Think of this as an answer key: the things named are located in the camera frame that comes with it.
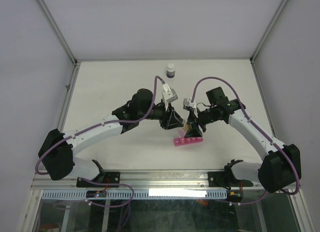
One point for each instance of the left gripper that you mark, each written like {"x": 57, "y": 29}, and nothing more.
{"x": 167, "y": 124}

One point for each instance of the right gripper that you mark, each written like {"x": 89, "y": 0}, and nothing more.
{"x": 193, "y": 117}

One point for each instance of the clear bottle yellow pills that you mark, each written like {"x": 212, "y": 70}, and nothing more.
{"x": 186, "y": 126}

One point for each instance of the pink weekly pill organizer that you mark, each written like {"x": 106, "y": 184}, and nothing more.
{"x": 181, "y": 140}

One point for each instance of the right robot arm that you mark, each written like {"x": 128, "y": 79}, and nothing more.
{"x": 280, "y": 164}

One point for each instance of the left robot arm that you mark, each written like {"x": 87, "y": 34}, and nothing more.
{"x": 59, "y": 150}

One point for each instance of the white cap dark bottle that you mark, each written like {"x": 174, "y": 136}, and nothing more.
{"x": 170, "y": 70}

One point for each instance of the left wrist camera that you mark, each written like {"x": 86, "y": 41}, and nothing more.
{"x": 168, "y": 94}

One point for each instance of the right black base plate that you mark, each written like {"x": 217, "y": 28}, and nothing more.
{"x": 218, "y": 179}

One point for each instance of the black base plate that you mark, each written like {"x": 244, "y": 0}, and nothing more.
{"x": 109, "y": 179}
{"x": 218, "y": 179}

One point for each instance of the aluminium mounting rail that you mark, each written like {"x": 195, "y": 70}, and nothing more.
{"x": 137, "y": 179}

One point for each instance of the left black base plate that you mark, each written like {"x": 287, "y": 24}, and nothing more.
{"x": 109, "y": 179}

